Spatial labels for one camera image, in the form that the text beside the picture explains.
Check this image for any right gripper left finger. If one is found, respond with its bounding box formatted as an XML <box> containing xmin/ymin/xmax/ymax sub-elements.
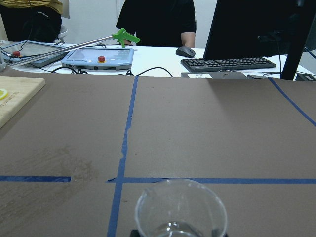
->
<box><xmin>130</xmin><ymin>229</ymin><xmax>139</xmax><ymax>237</ymax></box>

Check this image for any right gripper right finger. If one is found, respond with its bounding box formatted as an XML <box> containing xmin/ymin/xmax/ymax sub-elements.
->
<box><xmin>212</xmin><ymin>228</ymin><xmax>227</xmax><ymax>237</ymax></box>

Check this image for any person in black shirt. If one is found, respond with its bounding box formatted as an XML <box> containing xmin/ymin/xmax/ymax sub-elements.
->
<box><xmin>116</xmin><ymin>0</ymin><xmax>196</xmax><ymax>48</ymax></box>

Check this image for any grey computer mouse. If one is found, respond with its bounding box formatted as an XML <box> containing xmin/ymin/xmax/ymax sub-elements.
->
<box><xmin>176</xmin><ymin>46</ymin><xmax>196</xmax><ymax>58</ymax></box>

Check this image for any blue teach pendant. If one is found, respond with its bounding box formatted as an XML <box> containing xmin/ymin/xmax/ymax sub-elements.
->
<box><xmin>61</xmin><ymin>47</ymin><xmax>134</xmax><ymax>71</ymax></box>

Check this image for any bamboo cutting board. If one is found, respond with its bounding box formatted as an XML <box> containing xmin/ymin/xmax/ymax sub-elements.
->
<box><xmin>0</xmin><ymin>76</ymin><xmax>46</xmax><ymax>128</ymax></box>

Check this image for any back lemon slice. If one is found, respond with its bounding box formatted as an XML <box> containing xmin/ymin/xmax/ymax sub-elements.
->
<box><xmin>0</xmin><ymin>88</ymin><xmax>8</xmax><ymax>100</ymax></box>

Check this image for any black computer keyboard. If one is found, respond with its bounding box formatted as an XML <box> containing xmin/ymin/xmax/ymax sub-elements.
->
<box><xmin>181</xmin><ymin>57</ymin><xmax>277</xmax><ymax>73</ymax></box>

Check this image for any person in yellow shirt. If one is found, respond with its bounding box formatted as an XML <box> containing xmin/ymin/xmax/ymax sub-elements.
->
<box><xmin>0</xmin><ymin>0</ymin><xmax>63</xmax><ymax>43</ymax></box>

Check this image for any small glass beaker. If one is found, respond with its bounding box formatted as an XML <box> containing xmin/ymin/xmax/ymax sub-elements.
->
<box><xmin>134</xmin><ymin>179</ymin><xmax>228</xmax><ymax>237</ymax></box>

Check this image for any green handled reacher grabber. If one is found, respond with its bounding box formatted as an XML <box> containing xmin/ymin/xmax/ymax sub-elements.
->
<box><xmin>7</xmin><ymin>28</ymin><xmax>140</xmax><ymax>67</ymax></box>

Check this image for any black computer monitor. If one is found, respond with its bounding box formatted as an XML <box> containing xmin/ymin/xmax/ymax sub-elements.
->
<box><xmin>203</xmin><ymin>0</ymin><xmax>316</xmax><ymax>80</ymax></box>

